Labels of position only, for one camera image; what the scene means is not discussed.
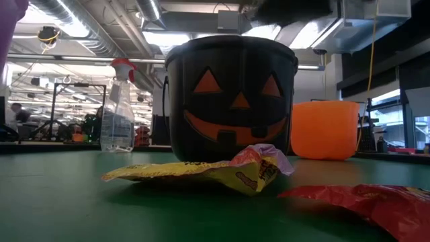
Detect silver smooth ventilation duct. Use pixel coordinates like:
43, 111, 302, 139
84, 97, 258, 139
136, 0, 165, 30

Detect person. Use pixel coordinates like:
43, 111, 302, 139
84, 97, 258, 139
95, 106, 103, 135
9, 102, 32, 125

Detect black equipment rack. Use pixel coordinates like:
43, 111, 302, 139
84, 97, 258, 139
365, 97, 413, 153

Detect purple pumpkin bucket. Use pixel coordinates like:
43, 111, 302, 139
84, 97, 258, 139
0, 0, 30, 73

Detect red flat object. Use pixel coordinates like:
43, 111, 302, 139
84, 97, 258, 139
388, 147, 417, 155

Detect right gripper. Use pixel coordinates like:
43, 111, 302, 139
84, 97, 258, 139
241, 0, 333, 28

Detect black yellow ceiling cord reel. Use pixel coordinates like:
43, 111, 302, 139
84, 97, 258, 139
36, 26, 61, 46

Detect red stacked boxes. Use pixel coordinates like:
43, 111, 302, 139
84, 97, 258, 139
134, 125, 151, 147

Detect silver corrugated ventilation duct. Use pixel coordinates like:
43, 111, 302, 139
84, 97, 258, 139
28, 0, 127, 58

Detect yellow hanging cable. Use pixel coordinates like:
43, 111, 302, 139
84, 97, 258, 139
355, 0, 380, 151

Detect yellow Sour Patch candy pack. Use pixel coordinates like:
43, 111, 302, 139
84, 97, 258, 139
230, 143, 296, 197
100, 160, 236, 189

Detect silver ceiling pipe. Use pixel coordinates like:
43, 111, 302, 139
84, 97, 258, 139
6, 52, 167, 65

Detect orange pumpkin bucket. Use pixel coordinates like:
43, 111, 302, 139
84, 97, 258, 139
290, 99, 361, 161

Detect clear spray bottle red nozzle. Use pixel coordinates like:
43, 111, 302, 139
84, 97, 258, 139
99, 57, 138, 154

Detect grey ceiling box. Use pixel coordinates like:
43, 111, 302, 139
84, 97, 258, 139
217, 9, 241, 34

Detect large metal air duct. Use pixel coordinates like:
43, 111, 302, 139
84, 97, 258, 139
288, 0, 413, 54

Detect black stand frame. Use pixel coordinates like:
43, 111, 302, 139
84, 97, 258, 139
50, 82, 108, 141

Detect green table mat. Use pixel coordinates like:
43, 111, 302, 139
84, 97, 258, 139
0, 149, 430, 242

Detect black cabinet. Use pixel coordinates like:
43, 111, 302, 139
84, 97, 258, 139
151, 114, 169, 146

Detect black pumpkin bucket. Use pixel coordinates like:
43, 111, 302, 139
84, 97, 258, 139
163, 35, 300, 163

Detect red Skittles candy pack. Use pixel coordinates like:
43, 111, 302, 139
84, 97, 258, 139
277, 184, 430, 242

